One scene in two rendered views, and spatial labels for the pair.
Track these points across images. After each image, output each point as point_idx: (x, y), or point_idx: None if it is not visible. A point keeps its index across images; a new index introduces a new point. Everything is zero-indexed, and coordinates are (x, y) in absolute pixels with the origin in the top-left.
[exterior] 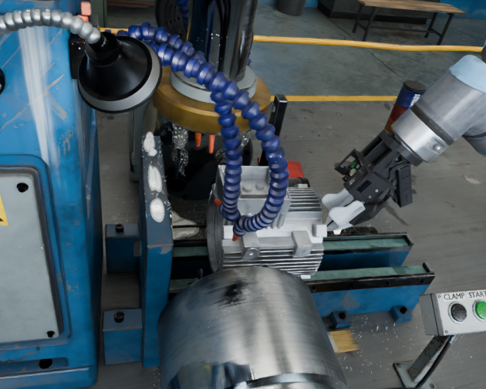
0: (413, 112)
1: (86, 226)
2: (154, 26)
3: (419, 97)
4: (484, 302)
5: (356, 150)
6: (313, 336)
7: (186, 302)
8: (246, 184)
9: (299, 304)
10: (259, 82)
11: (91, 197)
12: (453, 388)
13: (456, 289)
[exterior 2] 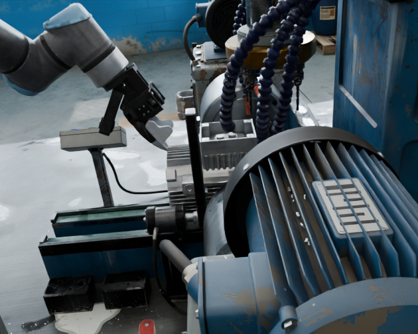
0: (115, 48)
1: (335, 71)
2: None
3: None
4: (90, 127)
5: (148, 90)
6: (217, 83)
7: (277, 94)
8: (232, 134)
9: (220, 87)
10: (231, 43)
11: (346, 101)
12: (88, 207)
13: (2, 266)
